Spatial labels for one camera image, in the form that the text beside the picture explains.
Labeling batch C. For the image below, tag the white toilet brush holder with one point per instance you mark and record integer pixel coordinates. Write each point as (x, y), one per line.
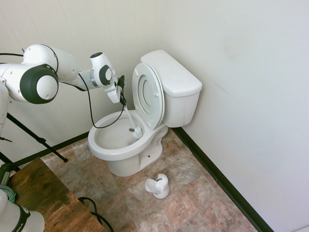
(159, 193)

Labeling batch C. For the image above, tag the black camera tripod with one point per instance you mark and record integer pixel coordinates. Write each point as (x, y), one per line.
(41, 140)

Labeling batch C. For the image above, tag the black baseboard behind toilet tank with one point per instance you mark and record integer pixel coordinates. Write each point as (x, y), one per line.
(217, 169)

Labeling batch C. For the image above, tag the white toilet tank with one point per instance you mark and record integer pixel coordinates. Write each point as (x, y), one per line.
(181, 108)

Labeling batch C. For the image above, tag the white toilet bowl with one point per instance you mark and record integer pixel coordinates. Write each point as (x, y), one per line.
(120, 154)

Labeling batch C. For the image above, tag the black baseboard beside toilet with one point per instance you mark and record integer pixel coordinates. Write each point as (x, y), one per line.
(70, 140)

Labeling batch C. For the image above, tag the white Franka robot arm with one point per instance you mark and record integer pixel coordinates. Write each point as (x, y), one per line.
(38, 84)

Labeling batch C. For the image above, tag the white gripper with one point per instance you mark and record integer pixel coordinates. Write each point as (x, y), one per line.
(113, 95)

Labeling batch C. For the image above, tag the white toilet brush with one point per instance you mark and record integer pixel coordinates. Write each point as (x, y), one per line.
(137, 133)

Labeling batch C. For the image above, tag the white toilet tank lid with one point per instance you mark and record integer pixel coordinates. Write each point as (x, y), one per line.
(173, 72)

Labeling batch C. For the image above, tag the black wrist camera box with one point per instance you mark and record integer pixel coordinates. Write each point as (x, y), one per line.
(121, 81)

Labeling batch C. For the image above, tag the white toilet seat with lid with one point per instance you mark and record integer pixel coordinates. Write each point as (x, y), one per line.
(147, 89)

